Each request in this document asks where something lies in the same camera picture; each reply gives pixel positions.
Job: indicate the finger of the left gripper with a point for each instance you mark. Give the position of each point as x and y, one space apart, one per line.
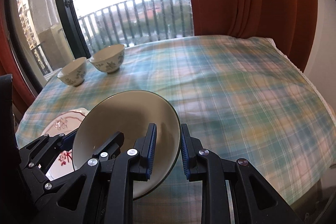
68 141
111 148

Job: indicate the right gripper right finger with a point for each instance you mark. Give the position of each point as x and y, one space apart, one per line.
232 190

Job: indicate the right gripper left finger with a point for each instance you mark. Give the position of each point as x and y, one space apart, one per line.
101 191

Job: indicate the bowl blue pattern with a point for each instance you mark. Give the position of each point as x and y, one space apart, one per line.
131 112

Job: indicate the ceramic bowl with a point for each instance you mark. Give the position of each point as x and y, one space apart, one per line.
73 74

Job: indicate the floral bowl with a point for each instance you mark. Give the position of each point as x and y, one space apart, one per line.
109 59

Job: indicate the left red curtain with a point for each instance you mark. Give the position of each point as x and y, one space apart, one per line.
22 95

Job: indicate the plaid tablecloth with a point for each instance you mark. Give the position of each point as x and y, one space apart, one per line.
240 97

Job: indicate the balcony metal railing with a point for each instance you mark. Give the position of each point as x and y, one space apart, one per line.
130 23

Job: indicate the black window frame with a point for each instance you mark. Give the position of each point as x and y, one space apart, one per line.
71 27

